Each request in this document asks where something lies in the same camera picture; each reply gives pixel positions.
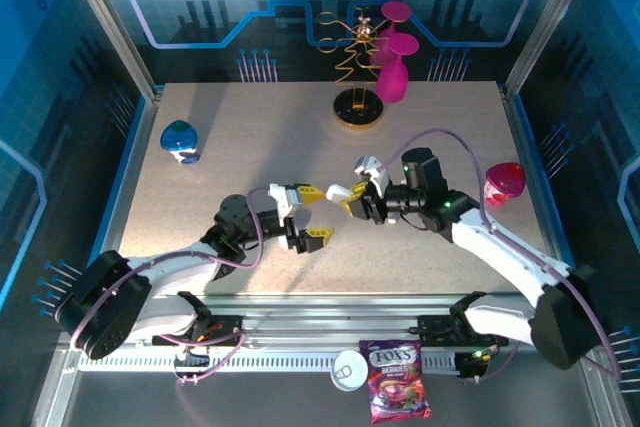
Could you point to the white earbud charging case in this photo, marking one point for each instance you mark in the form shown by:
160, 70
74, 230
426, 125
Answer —
338, 193

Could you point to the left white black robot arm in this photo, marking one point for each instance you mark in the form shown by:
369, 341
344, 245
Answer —
170, 267

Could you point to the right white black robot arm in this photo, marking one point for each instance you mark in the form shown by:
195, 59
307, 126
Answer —
500, 252

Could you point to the red pink plastic cup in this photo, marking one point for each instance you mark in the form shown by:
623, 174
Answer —
505, 179

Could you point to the blue white cup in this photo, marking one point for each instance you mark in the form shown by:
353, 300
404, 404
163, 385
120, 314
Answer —
177, 139

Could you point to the pink wine glass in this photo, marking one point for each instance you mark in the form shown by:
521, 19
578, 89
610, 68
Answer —
396, 11
392, 82

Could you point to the white pull-tab can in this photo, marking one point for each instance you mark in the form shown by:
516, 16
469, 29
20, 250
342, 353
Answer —
349, 369

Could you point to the purple Fox's candy bag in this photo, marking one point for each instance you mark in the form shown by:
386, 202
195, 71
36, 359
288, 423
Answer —
397, 382

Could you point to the aluminium front frame rail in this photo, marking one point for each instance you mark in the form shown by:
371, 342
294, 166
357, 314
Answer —
325, 314

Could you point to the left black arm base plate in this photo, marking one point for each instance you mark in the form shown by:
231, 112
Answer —
225, 328

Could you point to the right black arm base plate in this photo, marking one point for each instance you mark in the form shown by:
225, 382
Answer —
435, 329

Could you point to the aluminium frame post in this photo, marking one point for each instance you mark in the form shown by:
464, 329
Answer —
550, 17
107, 17

